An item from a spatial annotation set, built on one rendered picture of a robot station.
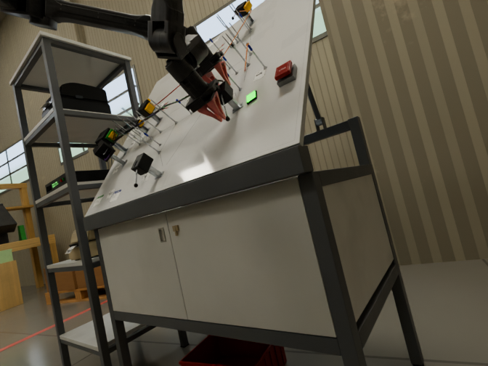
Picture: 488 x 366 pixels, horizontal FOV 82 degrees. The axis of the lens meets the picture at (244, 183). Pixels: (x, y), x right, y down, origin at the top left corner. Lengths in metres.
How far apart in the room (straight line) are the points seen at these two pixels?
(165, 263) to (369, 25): 2.35
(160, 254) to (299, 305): 0.58
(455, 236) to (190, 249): 2.04
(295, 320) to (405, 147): 1.91
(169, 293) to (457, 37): 2.47
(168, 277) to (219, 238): 0.33
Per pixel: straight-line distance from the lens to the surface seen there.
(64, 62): 2.13
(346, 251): 0.79
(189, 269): 1.03
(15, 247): 6.52
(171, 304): 1.17
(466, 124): 2.55
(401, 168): 2.50
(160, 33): 0.76
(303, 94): 0.79
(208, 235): 0.92
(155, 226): 1.13
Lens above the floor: 0.77
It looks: 4 degrees up
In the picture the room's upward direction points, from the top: 13 degrees counter-clockwise
